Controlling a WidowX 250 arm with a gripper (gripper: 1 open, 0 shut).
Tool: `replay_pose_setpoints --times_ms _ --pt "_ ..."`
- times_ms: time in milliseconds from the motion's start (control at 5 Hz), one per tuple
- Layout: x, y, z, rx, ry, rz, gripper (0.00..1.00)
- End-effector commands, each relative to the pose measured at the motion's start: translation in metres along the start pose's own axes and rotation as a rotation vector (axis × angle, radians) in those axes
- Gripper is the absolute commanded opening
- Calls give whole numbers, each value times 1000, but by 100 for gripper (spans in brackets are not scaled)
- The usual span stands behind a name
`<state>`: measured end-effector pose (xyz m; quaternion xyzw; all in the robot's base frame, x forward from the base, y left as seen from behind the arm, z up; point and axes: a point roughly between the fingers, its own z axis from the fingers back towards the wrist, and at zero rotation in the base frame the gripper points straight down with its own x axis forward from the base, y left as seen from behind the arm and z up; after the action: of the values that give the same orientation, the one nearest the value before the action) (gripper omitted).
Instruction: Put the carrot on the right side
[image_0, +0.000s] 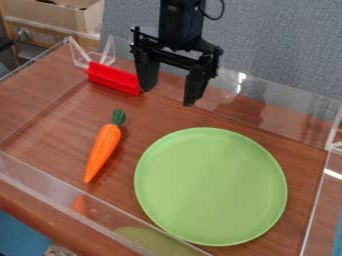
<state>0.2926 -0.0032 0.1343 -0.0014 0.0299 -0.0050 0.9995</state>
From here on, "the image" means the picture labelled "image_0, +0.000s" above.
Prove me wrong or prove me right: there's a black cable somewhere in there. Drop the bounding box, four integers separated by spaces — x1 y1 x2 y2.
198 0 226 21

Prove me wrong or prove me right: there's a green round plate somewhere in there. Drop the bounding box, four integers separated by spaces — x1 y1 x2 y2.
134 127 288 247

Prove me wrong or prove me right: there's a clear acrylic enclosure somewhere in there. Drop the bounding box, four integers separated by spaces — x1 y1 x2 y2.
0 42 342 256

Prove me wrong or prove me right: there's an orange toy carrot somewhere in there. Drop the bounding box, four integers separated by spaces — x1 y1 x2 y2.
83 109 126 183

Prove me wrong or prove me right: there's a red plastic block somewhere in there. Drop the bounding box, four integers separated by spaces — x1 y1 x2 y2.
86 61 142 96

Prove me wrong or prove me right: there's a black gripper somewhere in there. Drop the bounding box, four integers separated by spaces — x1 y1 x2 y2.
131 26 223 106

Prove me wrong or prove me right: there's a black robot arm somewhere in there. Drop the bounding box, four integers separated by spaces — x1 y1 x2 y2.
131 0 226 106

